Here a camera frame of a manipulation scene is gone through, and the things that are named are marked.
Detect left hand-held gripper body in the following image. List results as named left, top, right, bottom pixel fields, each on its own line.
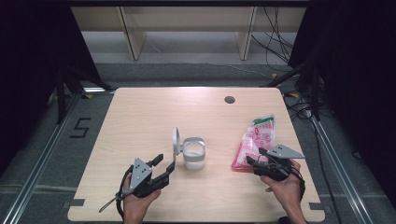
left=128, top=157, right=163, bottom=199

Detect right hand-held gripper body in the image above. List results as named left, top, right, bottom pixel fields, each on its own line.
left=253, top=143, right=306, bottom=182

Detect pink and white plastic bag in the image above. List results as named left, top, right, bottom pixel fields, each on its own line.
left=231, top=114, right=276, bottom=173

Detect clear jar with grey lid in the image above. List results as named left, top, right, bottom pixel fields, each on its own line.
left=172, top=126, right=206, bottom=171

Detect person's left hand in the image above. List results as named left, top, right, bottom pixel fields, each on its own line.
left=122, top=174, right=163, bottom=219

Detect person's right hand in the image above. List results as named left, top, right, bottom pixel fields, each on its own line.
left=260, top=160, right=303, bottom=211

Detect black metal stand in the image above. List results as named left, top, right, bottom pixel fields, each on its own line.
left=261, top=58, right=322, bottom=121
left=55, top=65, right=114, bottom=125

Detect black curtain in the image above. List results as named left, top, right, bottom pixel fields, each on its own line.
left=288, top=0, right=396, bottom=202
left=0, top=0, right=105, bottom=176

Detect thin wires on right gripper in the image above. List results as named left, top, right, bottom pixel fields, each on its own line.
left=254, top=154, right=291, bottom=175

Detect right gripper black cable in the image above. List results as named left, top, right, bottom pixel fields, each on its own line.
left=294, top=172, right=307, bottom=204

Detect grey wrist strap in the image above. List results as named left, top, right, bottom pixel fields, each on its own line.
left=98, top=191, right=124, bottom=214

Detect long black floor cable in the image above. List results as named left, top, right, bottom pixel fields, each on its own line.
left=312, top=120, right=344, bottom=224

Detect tangled black floor cables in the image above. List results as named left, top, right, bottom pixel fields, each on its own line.
left=285, top=95, right=314, bottom=121

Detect long metal floor rail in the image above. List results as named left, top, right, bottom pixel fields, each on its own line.
left=310, top=116, right=374, bottom=224
left=2, top=92, right=84, bottom=224

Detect bundle of black cables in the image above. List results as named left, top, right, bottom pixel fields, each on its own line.
left=250, top=6, right=296, bottom=73

